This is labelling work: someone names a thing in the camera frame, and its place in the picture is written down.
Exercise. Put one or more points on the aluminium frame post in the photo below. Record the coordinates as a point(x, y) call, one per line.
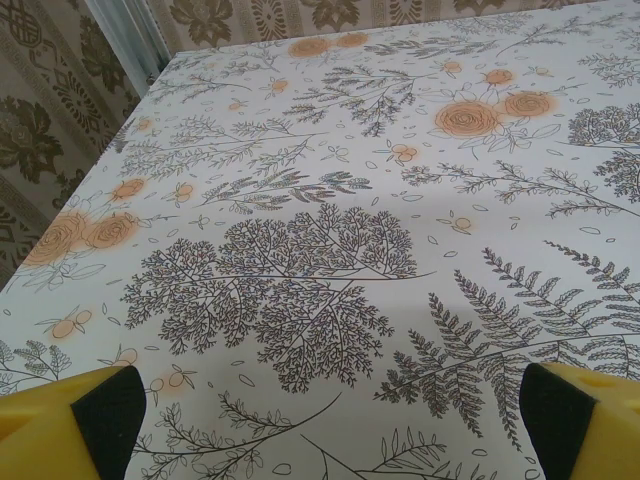
point(135, 35)

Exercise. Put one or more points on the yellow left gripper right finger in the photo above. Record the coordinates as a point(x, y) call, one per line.
point(590, 430)

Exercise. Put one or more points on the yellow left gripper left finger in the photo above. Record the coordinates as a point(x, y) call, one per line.
point(55, 430)

